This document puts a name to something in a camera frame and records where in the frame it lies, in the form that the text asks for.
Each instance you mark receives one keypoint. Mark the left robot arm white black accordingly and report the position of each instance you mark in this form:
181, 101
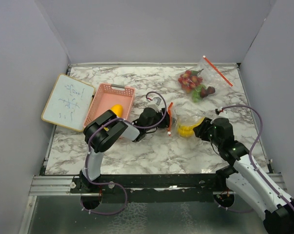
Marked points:
104, 131

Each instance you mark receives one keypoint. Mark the pink plastic basket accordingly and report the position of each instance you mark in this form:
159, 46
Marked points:
108, 95

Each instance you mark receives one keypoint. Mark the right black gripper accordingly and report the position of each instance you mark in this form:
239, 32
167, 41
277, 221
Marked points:
201, 130

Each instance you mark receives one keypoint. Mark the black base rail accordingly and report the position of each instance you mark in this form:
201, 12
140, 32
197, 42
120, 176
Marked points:
154, 188

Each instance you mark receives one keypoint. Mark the yellow fake banana bunch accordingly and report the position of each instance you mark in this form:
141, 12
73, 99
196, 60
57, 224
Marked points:
185, 126

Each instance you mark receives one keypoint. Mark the zip bag with yellow fruit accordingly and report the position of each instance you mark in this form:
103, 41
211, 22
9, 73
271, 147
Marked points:
173, 119

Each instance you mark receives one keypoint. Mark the aluminium frame rail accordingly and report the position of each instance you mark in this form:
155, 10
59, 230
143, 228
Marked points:
50, 185

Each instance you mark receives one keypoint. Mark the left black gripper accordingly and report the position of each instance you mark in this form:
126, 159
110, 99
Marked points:
165, 123

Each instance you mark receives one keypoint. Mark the small whiteboard wooden frame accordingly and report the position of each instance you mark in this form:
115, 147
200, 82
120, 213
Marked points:
68, 103

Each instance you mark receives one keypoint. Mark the zip bag with berries grapes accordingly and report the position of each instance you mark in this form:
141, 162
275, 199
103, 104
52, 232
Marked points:
203, 80

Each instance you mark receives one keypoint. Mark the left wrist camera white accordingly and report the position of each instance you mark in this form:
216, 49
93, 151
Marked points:
155, 104

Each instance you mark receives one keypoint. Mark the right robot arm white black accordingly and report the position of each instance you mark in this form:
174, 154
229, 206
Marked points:
246, 178

